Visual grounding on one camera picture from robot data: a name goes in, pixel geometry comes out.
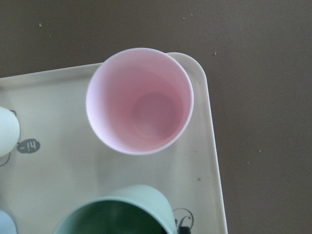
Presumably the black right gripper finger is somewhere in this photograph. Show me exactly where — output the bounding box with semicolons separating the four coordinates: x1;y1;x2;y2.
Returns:
178;226;190;234

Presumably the green plastic cup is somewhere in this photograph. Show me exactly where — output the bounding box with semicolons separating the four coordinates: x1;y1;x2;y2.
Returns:
54;185;177;234

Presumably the pink plastic cup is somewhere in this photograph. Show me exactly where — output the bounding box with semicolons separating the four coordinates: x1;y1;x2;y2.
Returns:
86;48;194;155

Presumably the blue plastic cup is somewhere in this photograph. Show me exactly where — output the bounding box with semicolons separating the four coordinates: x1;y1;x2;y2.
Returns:
0;210;17;234

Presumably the cream plastic cup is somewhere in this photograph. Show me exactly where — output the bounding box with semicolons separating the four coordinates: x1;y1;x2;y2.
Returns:
0;107;20;157

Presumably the beige rabbit tray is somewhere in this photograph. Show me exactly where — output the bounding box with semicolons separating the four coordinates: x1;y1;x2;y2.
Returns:
0;52;228;234

